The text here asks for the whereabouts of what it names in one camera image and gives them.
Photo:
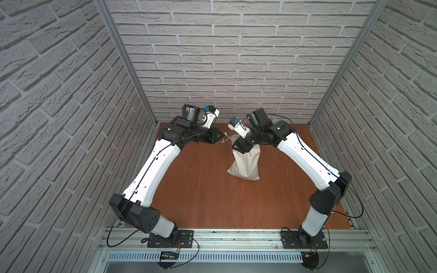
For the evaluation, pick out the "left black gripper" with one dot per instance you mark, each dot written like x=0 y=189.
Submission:
x=209 y=135

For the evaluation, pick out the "aluminium corner post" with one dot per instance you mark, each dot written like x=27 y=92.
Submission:
x=113 y=31
x=357 y=44

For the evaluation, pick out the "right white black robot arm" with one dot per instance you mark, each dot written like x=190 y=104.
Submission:
x=330 y=183

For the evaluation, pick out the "aluminium front rail frame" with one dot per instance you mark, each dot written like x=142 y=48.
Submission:
x=234 y=245

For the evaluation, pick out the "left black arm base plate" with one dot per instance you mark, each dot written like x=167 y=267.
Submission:
x=179 y=239

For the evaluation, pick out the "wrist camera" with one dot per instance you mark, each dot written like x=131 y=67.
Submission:
x=211 y=113
x=236 y=125

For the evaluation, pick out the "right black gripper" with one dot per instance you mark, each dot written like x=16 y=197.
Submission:
x=243 y=144

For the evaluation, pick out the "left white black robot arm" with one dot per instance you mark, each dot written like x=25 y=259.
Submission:
x=133 y=206

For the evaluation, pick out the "cream cloth drawstring bag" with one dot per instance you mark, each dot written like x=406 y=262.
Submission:
x=245 y=166

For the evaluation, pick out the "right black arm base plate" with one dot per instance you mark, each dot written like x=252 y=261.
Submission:
x=299 y=239

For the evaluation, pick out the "small electronics board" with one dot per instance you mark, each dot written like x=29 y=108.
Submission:
x=310 y=260
x=168 y=255

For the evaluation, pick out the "right aluminium corner post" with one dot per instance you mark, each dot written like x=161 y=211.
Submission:
x=357 y=44

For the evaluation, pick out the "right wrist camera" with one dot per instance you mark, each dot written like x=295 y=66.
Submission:
x=236 y=125

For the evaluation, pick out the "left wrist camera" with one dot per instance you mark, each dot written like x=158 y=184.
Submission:
x=211 y=113

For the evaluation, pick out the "left small electronics board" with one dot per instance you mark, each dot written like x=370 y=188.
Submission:
x=168 y=255

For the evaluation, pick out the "left aluminium corner post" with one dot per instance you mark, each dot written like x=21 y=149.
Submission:
x=113 y=31

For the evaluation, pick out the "right small electronics board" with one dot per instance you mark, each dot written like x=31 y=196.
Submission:
x=310 y=260

